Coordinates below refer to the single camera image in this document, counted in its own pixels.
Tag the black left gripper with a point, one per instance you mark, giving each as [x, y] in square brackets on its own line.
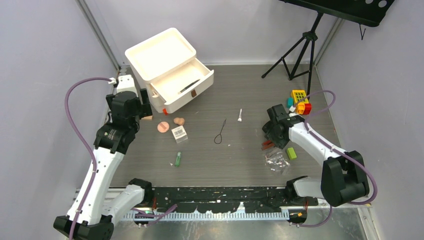
[144, 108]

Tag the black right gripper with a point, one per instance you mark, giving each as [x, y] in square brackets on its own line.
[280, 143]

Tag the white drawer organizer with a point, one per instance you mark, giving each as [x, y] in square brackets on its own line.
[166, 63]

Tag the dark green makeup stick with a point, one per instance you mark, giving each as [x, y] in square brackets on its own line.
[188, 86]

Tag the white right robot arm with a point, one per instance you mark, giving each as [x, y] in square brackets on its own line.
[343, 176]

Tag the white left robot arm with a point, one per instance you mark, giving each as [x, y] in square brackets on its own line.
[89, 218]

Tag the beige makeup sponge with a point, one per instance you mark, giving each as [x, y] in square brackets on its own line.
[179, 121]

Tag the tan wooden block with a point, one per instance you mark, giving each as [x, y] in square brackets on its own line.
[148, 118]

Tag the lime green block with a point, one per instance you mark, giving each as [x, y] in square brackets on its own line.
[291, 153]

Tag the clear plastic bag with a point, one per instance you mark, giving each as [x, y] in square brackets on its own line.
[276, 161]

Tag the teal wooden block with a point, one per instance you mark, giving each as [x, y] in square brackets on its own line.
[290, 102]

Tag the white small cream tube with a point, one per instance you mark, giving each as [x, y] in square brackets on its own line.
[240, 115]

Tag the red toy block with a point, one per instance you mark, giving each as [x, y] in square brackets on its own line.
[307, 109]

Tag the yellow toy block house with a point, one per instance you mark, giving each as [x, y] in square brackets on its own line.
[299, 97]

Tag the pink powder puff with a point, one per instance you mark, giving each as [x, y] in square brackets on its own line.
[163, 127]

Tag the white barcode box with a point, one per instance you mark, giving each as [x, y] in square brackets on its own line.
[179, 134]

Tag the black hair loop tool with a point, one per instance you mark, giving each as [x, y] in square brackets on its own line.
[218, 138]

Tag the green lip balm tube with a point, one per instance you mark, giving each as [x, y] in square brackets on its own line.
[178, 159]

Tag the black music stand tray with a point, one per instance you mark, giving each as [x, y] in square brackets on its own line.
[369, 13]

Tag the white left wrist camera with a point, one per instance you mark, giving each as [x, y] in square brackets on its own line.
[124, 83]

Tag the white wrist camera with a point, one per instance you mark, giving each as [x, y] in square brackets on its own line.
[124, 83]
[295, 110]

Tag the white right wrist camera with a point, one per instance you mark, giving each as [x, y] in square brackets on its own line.
[295, 110]

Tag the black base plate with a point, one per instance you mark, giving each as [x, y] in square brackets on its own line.
[254, 199]

